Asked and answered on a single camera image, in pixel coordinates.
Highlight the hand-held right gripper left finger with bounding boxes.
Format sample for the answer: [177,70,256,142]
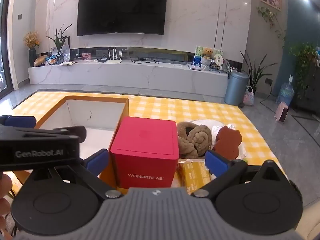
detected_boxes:
[31,149,124,200]

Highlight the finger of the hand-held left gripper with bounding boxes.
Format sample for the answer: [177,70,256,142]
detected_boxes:
[0,115,37,129]
[54,126,87,144]

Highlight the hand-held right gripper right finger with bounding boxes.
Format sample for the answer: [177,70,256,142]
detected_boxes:
[191,149,288,200]

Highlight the brown bear-shaped sponge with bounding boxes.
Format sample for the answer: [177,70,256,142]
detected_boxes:
[212,126,243,161]

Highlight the orange storage box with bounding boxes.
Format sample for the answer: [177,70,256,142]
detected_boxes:
[10,95,129,198]

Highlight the person's left hand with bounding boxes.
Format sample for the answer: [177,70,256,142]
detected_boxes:
[0,174,12,237]

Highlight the yellow packet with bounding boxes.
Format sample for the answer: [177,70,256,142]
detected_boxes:
[177,159,213,188]

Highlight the red square box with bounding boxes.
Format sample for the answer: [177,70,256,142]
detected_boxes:
[109,116,180,189]

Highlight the golden ornament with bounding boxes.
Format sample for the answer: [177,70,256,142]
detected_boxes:
[34,55,49,67]

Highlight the yellow checked tablecloth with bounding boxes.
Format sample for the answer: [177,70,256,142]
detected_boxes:
[11,91,284,198]

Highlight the pastel woven basket bag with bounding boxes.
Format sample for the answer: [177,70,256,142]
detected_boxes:
[244,85,255,107]

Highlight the white marble tv console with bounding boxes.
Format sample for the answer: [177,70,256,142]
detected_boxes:
[27,46,240,98]

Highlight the blue-grey trash can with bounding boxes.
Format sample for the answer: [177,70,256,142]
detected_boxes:
[224,70,249,106]

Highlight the white router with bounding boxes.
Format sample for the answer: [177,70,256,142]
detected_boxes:
[106,48,123,63]

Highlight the pink space heater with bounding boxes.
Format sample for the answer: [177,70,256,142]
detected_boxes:
[274,101,289,123]

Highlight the yellow flowers in dark vase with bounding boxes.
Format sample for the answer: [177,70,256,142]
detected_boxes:
[24,31,40,67]

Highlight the green plant in glass vase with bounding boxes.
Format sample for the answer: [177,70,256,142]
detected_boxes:
[46,24,73,64]

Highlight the tall green potted plant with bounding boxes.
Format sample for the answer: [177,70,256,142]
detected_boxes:
[240,51,275,93]

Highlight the blue water jug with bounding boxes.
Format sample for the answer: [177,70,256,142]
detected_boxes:
[277,75,295,107]

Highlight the white round sign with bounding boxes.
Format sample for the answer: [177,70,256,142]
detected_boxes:
[214,50,224,67]

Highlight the teddy bear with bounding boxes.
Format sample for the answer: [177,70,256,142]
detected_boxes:
[201,47,215,71]

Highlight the dark cabinet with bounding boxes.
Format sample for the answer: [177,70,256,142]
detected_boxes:
[292,62,320,113]

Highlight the bushy green plant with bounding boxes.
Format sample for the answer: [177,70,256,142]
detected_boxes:
[287,42,319,90]

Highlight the hanging vine plant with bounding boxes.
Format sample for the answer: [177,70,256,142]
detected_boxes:
[257,6,287,48]

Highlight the black cable bundle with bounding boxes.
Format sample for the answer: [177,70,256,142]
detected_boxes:
[130,55,160,64]

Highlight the black wall television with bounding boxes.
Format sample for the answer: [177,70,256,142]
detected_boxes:
[77,0,168,37]

